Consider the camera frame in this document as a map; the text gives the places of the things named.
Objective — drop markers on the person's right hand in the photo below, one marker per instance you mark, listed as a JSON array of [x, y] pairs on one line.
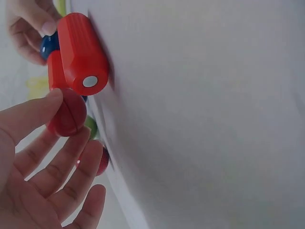
[[22, 31]]

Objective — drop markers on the person's left hand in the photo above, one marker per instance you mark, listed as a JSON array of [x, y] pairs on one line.
[[21, 200]]

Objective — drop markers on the blue ball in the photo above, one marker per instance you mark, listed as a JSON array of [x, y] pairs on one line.
[[48, 46]]

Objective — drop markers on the dark red ball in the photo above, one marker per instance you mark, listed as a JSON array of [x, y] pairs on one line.
[[69, 113], [103, 161]]

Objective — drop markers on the green magnetic rod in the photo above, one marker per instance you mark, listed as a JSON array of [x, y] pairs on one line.
[[60, 6]]

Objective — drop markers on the slim red magnetic rod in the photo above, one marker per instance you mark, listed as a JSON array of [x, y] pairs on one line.
[[55, 71]]

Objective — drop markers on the yellow translucent piece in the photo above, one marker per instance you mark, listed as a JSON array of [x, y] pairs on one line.
[[38, 87]]

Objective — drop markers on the thick red magnetic rod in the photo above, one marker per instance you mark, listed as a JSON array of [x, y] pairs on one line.
[[81, 52]]

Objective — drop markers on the green ball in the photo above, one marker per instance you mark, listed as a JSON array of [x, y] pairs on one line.
[[92, 126]]

